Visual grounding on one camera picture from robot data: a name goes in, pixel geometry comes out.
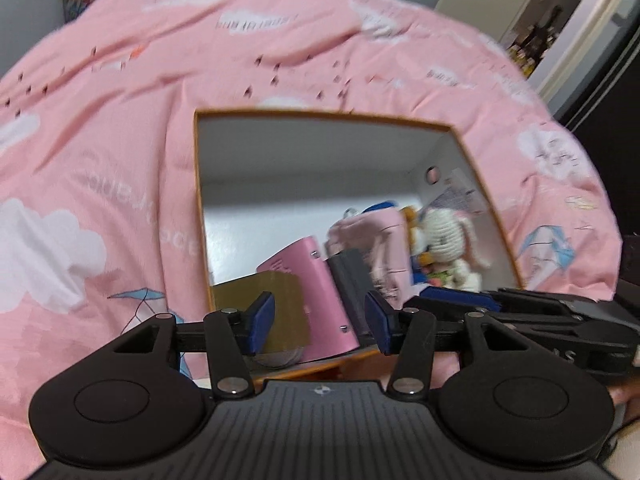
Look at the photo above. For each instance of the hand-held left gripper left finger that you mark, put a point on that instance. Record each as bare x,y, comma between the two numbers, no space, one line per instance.
262,320

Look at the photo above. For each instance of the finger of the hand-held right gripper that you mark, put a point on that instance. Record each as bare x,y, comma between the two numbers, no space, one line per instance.
540,322
465,297

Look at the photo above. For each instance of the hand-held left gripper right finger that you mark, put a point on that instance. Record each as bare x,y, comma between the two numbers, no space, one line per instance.
380,320

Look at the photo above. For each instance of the gold box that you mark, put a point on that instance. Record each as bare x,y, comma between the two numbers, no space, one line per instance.
285,310

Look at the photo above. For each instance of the black box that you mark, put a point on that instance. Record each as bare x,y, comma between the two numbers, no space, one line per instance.
350,285

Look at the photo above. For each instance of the pink hard case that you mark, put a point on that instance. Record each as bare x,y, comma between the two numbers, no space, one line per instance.
320,300

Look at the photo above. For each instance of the white crochet bunny doll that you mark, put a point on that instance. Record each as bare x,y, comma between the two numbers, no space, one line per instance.
445,235

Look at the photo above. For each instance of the pink fabric pouch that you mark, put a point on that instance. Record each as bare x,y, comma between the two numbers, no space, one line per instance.
370,240

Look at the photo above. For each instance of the brown plush toy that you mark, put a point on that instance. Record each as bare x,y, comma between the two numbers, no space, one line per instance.
410,217

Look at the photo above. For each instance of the printed paper card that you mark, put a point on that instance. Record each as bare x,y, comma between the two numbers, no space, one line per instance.
460,192

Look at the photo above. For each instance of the orange cardboard box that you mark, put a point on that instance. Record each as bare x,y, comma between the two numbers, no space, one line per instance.
300,170

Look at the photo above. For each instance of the dark wardrobe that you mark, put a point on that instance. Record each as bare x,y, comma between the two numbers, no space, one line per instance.
615,135

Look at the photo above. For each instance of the pink printed blanket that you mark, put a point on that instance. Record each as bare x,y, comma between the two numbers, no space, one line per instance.
100,160

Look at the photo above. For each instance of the row of yellow jars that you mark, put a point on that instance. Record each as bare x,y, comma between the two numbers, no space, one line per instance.
522,57

